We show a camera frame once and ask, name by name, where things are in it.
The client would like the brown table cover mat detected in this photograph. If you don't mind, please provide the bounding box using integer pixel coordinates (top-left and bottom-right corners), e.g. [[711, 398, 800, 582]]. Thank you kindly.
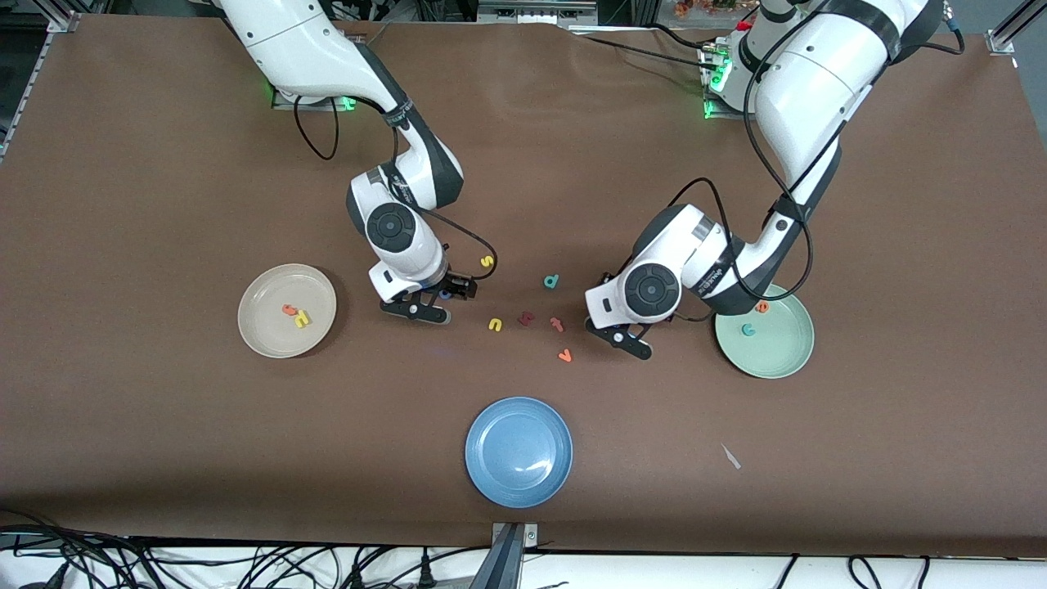
[[0, 15, 1047, 559]]

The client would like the green plate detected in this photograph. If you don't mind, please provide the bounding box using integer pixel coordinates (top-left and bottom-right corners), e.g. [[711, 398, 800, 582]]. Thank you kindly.
[[715, 284, 816, 380]]

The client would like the beige brown plate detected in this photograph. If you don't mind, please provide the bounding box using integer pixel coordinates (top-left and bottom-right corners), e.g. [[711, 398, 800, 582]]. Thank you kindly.
[[237, 263, 338, 359]]

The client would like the blue plate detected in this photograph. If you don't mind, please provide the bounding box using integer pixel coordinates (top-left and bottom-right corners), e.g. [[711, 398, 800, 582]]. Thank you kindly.
[[465, 397, 573, 509]]

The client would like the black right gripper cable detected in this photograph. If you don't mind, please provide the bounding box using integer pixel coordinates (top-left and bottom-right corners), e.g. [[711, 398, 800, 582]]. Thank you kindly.
[[393, 123, 498, 281]]

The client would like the black right arm loop cable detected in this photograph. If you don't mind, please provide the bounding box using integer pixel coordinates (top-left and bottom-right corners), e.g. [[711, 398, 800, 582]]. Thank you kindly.
[[293, 94, 340, 161]]

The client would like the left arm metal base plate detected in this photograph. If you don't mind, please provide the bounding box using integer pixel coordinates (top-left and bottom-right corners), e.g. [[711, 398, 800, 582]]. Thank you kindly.
[[702, 45, 757, 122]]

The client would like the black cable on mat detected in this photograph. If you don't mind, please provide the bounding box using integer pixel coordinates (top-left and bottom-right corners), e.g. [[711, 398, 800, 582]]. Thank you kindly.
[[573, 33, 721, 70], [650, 23, 717, 52]]

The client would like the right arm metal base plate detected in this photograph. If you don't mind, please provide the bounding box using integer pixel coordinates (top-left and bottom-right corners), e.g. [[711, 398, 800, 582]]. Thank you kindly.
[[272, 86, 365, 112]]

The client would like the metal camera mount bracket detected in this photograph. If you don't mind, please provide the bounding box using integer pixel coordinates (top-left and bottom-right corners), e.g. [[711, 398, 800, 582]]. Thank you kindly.
[[470, 522, 541, 589]]

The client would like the black tangled cable bundle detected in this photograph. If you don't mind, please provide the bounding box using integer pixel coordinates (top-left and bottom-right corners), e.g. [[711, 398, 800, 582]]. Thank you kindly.
[[0, 506, 344, 589]]

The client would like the aluminium frame profile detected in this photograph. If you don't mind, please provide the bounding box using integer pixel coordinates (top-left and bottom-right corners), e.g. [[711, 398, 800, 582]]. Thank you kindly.
[[986, 0, 1047, 56], [0, 10, 80, 160]]

